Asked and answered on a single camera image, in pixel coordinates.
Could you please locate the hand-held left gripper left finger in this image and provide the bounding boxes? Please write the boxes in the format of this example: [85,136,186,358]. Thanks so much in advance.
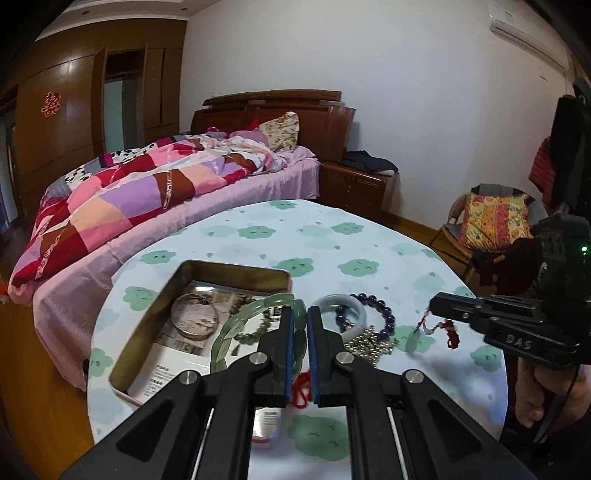
[60,305,296,480]

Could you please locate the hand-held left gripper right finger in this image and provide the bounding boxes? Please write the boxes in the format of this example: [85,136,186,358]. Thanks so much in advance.
[308,305,539,480]

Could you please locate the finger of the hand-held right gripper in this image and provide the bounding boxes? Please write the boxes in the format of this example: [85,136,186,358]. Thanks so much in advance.
[429,293,546,334]

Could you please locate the cream pearl necklace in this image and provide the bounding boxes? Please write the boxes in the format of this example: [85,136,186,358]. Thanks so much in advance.
[344,325,399,366]

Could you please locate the white jade bangle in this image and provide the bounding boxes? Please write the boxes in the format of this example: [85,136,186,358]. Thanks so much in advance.
[311,294,369,341]

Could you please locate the jade pendant with red cord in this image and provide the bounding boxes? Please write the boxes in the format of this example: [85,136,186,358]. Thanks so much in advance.
[405,309,462,354]

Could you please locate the green jade bangle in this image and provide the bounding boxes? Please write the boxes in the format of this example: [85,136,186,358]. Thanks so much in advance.
[210,293,308,372]

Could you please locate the dark purple bead bracelet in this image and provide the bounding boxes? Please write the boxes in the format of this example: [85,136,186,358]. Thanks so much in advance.
[335,293,398,341]

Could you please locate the pink metal tin box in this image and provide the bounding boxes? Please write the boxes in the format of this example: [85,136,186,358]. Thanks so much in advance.
[109,260,293,446]

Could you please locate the person's right hand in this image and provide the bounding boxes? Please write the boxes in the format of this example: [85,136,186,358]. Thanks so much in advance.
[515,356,581,424]

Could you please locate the dark cloth on chair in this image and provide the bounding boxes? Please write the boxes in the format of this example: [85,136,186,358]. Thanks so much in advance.
[471,237,542,288]

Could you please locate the wicker chair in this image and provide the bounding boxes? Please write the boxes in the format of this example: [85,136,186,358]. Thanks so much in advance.
[434,184,550,287]

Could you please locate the yellow floral cushion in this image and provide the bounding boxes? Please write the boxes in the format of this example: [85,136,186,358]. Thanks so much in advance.
[459,193,533,253]

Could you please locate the silver bangle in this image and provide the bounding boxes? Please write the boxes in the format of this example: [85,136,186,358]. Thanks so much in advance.
[171,293,222,343]

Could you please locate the cloud printed tablecloth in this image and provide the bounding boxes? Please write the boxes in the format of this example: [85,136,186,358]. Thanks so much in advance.
[85,198,509,480]

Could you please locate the printed paper leaflet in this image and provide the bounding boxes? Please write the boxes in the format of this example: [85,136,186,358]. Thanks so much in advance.
[129,279,278,403]

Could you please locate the red padded jacket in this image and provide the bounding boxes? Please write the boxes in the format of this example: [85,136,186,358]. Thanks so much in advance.
[529,136,558,207]

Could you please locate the wooden nightstand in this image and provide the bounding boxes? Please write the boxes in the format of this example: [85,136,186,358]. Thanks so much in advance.
[318,159,400,214]

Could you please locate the pink bed sheet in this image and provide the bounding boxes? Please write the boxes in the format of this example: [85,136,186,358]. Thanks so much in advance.
[9,145,321,393]

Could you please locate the dark folded clothes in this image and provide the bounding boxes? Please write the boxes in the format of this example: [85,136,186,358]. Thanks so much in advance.
[342,150,399,175]

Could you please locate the black hanging garment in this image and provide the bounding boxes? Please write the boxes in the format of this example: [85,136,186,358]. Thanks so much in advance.
[551,95,591,214]

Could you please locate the pink pillow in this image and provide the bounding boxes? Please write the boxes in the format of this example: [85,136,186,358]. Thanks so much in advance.
[229,130,269,147]

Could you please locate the patchwork quilt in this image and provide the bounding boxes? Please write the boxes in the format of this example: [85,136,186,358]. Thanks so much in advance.
[9,134,287,283]

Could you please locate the floral pillow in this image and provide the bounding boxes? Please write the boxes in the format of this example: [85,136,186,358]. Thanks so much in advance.
[259,112,300,152]

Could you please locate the wooden headboard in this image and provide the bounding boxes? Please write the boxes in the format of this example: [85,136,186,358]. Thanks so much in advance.
[189,89,357,162]

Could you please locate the white air conditioner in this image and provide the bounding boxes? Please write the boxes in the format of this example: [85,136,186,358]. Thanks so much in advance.
[488,0,570,71]

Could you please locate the brown wooden wardrobe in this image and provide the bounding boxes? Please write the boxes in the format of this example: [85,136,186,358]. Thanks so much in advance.
[0,18,190,222]

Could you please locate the brown bead bracelet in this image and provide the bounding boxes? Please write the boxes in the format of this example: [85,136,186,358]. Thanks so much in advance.
[230,295,283,346]

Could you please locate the red cord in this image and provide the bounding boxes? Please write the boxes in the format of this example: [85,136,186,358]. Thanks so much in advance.
[291,373,315,409]

